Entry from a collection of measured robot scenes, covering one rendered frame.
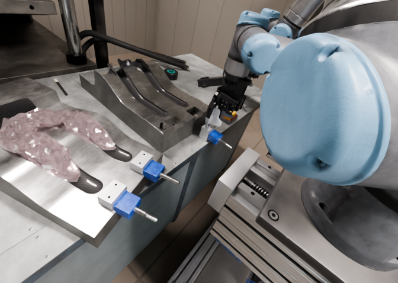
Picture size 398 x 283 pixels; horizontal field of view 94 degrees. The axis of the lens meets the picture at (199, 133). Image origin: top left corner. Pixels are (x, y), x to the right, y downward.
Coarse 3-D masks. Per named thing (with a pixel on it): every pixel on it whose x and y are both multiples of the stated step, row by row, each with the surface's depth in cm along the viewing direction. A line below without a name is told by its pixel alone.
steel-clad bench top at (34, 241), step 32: (160, 64) 117; (192, 64) 129; (64, 96) 73; (192, 96) 96; (256, 96) 113; (128, 128) 68; (224, 128) 81; (0, 192) 43; (0, 224) 38; (32, 224) 40; (0, 256) 35; (32, 256) 36
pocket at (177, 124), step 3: (174, 117) 65; (177, 117) 64; (168, 120) 63; (171, 120) 64; (174, 120) 66; (177, 120) 65; (180, 120) 64; (168, 123) 64; (171, 123) 65; (174, 123) 66; (177, 123) 65; (180, 123) 64; (183, 123) 63; (171, 126) 64; (174, 126) 64; (177, 126) 65; (180, 126) 63; (183, 126) 64; (174, 129) 63; (177, 129) 62
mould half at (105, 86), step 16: (96, 80) 69; (112, 80) 66; (144, 80) 74; (160, 80) 79; (96, 96) 75; (112, 96) 67; (128, 96) 67; (144, 96) 70; (160, 96) 73; (176, 96) 76; (128, 112) 64; (144, 112) 63; (176, 112) 66; (144, 128) 62; (160, 128) 58; (192, 128) 71; (160, 144) 60
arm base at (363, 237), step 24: (312, 192) 28; (336, 192) 26; (360, 192) 23; (384, 192) 21; (312, 216) 27; (336, 216) 25; (360, 216) 23; (384, 216) 21; (336, 240) 25; (360, 240) 23; (384, 240) 22; (360, 264) 24; (384, 264) 23
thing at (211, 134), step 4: (204, 128) 69; (208, 128) 69; (212, 128) 70; (200, 132) 71; (204, 132) 70; (208, 132) 68; (212, 132) 70; (216, 132) 71; (200, 136) 72; (204, 136) 71; (208, 136) 70; (212, 136) 69; (216, 136) 69; (220, 136) 70; (204, 140) 72; (212, 140) 69; (216, 140) 68; (220, 140) 69; (224, 144) 69; (228, 144) 68
